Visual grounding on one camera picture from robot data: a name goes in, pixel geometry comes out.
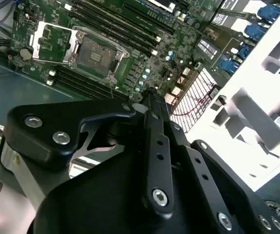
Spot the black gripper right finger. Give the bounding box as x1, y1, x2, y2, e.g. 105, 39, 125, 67
154, 90, 280, 234

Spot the metal socket cover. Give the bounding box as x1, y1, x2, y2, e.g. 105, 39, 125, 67
30, 21, 79, 65

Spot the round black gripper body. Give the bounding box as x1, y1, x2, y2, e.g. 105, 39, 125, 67
26, 151, 218, 234

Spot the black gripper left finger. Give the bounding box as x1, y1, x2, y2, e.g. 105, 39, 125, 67
0, 89, 176, 217

